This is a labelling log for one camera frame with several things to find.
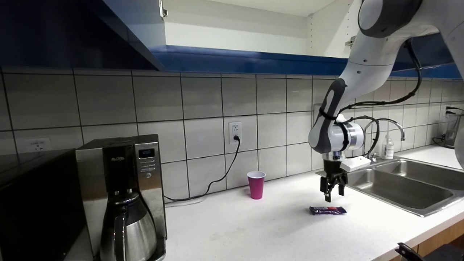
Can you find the white wall outlet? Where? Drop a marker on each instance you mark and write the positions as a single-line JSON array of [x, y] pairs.
[[39, 145], [235, 130]]

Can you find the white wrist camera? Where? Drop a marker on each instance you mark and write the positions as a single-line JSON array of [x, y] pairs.
[[349, 163]]

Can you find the steel coffee carafe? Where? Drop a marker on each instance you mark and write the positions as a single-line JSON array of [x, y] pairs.
[[127, 229]]

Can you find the chrome sink faucet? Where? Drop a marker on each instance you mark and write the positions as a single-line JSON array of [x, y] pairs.
[[368, 150]]

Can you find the pink plastic cup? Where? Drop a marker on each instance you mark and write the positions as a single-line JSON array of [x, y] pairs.
[[255, 181]]

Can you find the blue cabinet door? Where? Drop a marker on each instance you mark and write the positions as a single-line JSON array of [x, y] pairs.
[[80, 33]]

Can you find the black microwave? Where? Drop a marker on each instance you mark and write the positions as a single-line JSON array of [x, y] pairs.
[[40, 206]]

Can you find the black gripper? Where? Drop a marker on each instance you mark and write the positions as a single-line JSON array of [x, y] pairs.
[[335, 177]]

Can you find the open blue upper cabinet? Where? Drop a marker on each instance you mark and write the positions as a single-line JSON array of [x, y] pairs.
[[216, 37]]

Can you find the purple candy bar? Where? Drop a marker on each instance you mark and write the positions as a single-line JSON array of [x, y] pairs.
[[326, 210]]

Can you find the stainless steel sink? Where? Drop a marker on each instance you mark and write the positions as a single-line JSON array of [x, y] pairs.
[[417, 187]]

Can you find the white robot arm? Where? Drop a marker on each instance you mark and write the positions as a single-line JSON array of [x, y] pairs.
[[384, 26]]

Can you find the black coffee maker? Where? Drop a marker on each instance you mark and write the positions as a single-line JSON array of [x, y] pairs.
[[120, 165]]

